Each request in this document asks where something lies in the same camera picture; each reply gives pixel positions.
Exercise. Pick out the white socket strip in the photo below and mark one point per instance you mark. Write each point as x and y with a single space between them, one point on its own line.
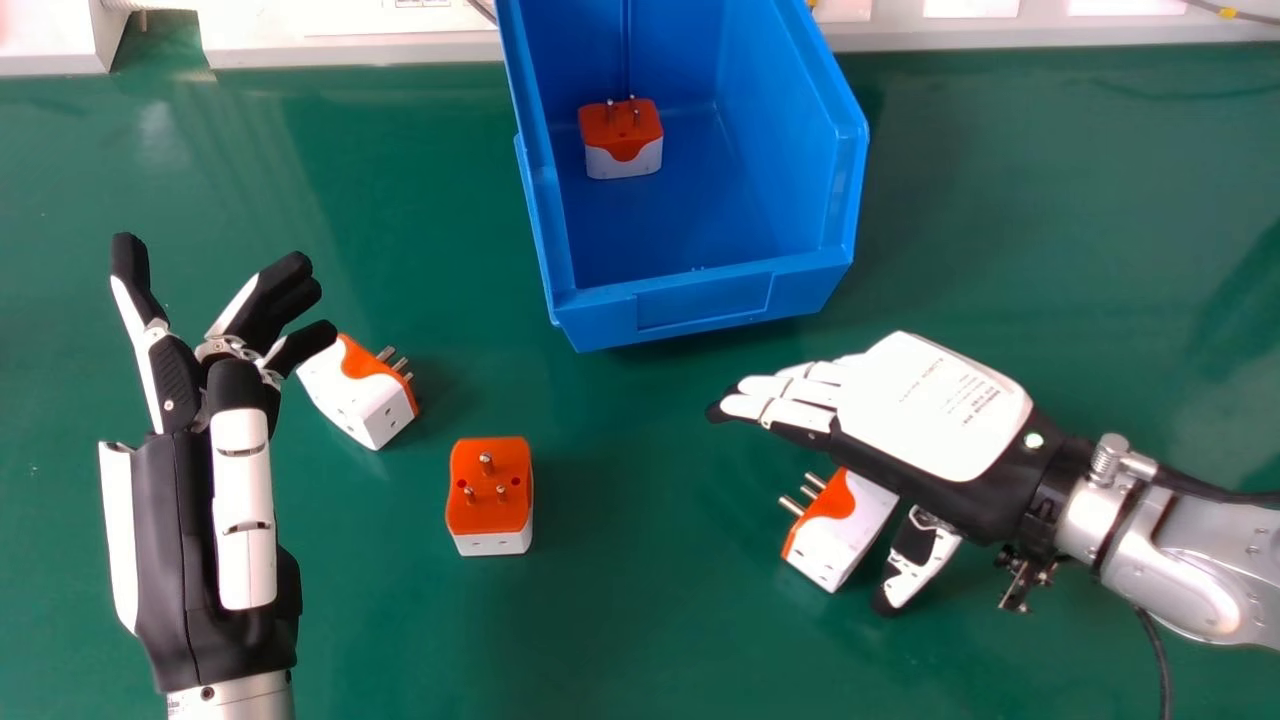
400 20

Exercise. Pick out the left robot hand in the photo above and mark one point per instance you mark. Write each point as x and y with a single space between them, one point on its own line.
190 540

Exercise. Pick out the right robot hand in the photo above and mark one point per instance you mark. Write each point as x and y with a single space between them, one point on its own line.
930 430

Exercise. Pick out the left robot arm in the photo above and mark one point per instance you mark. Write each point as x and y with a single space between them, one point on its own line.
230 700

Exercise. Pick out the blue plastic bin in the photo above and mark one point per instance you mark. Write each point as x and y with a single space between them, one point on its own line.
690 230

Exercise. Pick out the white-and-orange plug adapter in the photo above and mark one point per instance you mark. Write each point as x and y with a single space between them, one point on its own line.
490 497
835 525
620 140
362 390

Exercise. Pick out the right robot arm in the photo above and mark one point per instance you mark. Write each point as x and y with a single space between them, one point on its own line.
1170 540

